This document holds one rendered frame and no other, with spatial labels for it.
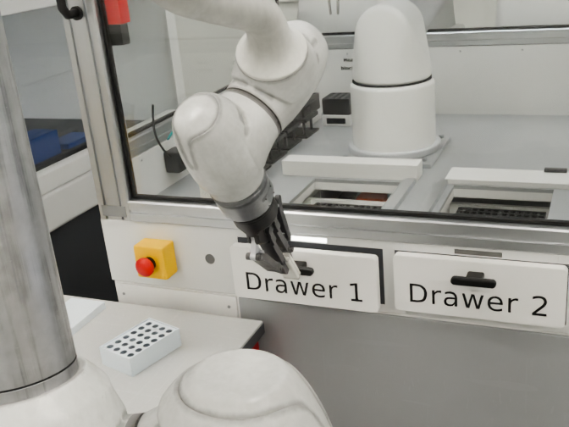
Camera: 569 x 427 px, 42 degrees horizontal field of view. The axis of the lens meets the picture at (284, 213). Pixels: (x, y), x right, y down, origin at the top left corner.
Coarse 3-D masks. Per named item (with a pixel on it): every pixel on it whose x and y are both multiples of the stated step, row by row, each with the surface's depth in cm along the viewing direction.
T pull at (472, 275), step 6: (456, 276) 124; (462, 276) 124; (468, 276) 124; (474, 276) 124; (480, 276) 124; (450, 282) 125; (456, 282) 124; (462, 282) 124; (468, 282) 123; (474, 282) 123; (480, 282) 122; (486, 282) 122; (492, 282) 122; (492, 288) 122
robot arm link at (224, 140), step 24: (192, 96) 100; (216, 96) 99; (240, 96) 103; (192, 120) 97; (216, 120) 97; (240, 120) 100; (264, 120) 103; (192, 144) 97; (216, 144) 97; (240, 144) 100; (264, 144) 104; (192, 168) 102; (216, 168) 100; (240, 168) 102; (216, 192) 105; (240, 192) 106
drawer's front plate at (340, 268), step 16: (240, 256) 141; (304, 256) 136; (320, 256) 134; (336, 256) 133; (352, 256) 132; (368, 256) 131; (240, 272) 143; (256, 272) 141; (272, 272) 140; (320, 272) 135; (336, 272) 134; (352, 272) 133; (368, 272) 132; (240, 288) 144; (272, 288) 141; (288, 288) 140; (304, 288) 138; (320, 288) 137; (336, 288) 135; (352, 288) 134; (368, 288) 133; (304, 304) 140; (320, 304) 138; (336, 304) 137; (352, 304) 135; (368, 304) 134
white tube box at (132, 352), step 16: (144, 320) 144; (128, 336) 140; (144, 336) 138; (160, 336) 139; (176, 336) 139; (112, 352) 134; (128, 352) 133; (144, 352) 134; (160, 352) 137; (112, 368) 136; (128, 368) 132; (144, 368) 134
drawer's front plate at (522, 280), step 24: (408, 264) 130; (432, 264) 129; (456, 264) 127; (480, 264) 125; (504, 264) 124; (528, 264) 122; (552, 264) 122; (408, 288) 132; (432, 288) 130; (456, 288) 128; (480, 288) 127; (504, 288) 125; (528, 288) 123; (552, 288) 122; (432, 312) 132; (456, 312) 130; (480, 312) 128; (504, 312) 127; (528, 312) 125; (552, 312) 123
